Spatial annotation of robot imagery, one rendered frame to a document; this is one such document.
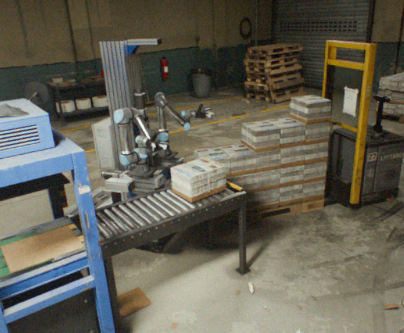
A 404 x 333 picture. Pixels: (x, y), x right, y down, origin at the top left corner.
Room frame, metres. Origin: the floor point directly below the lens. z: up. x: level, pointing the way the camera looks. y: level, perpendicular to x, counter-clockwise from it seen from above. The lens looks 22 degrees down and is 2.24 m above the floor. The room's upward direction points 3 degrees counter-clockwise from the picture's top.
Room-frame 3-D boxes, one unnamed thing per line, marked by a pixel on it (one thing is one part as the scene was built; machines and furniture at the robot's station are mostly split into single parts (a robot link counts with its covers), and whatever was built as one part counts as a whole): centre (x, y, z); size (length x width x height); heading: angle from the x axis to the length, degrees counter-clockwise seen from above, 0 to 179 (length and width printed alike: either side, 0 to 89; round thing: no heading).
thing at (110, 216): (2.67, 0.68, 0.77); 0.47 x 0.05 x 0.05; 33
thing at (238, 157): (4.10, -0.53, 0.42); 1.17 x 0.39 x 0.83; 106
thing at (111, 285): (2.35, 0.70, 0.34); 0.06 x 0.06 x 0.68; 33
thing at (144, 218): (2.78, 0.51, 0.77); 0.47 x 0.05 x 0.05; 33
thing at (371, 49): (4.10, -1.73, 0.97); 0.09 x 0.09 x 1.75; 16
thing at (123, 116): (3.52, 0.69, 1.19); 0.15 x 0.12 x 0.55; 132
